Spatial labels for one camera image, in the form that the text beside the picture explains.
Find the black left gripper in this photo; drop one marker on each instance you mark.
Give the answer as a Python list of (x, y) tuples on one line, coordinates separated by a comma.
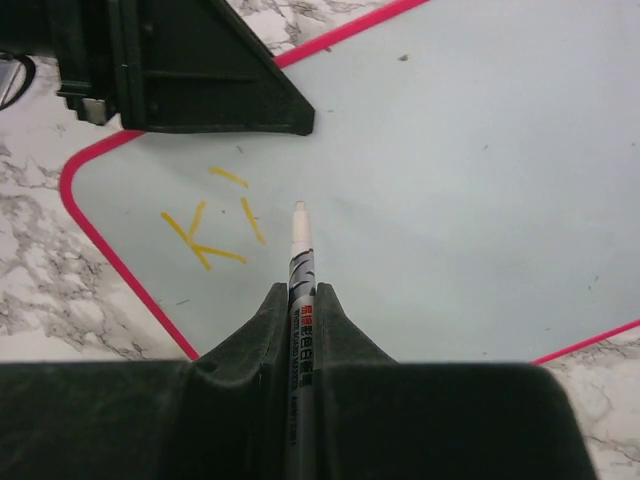
[(166, 66)]

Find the pink framed whiteboard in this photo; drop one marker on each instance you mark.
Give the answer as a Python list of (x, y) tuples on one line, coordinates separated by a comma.
[(472, 180)]

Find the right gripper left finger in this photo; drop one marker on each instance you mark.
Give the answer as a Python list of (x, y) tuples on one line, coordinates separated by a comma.
[(218, 417)]

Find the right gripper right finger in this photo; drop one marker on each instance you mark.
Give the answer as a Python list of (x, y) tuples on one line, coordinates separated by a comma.
[(380, 419)]

